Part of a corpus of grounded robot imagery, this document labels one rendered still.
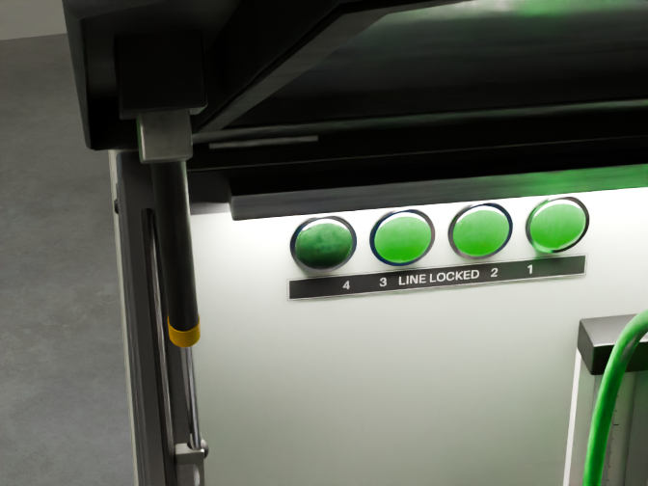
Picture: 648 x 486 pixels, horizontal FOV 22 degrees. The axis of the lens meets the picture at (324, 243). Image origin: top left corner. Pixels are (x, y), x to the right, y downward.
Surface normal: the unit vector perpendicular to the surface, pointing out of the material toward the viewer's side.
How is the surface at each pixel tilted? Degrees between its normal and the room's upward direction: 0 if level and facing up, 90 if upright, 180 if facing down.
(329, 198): 90
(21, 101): 0
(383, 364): 90
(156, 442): 43
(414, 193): 90
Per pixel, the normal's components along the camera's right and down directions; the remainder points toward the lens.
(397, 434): 0.16, 0.51
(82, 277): 0.00, -0.85
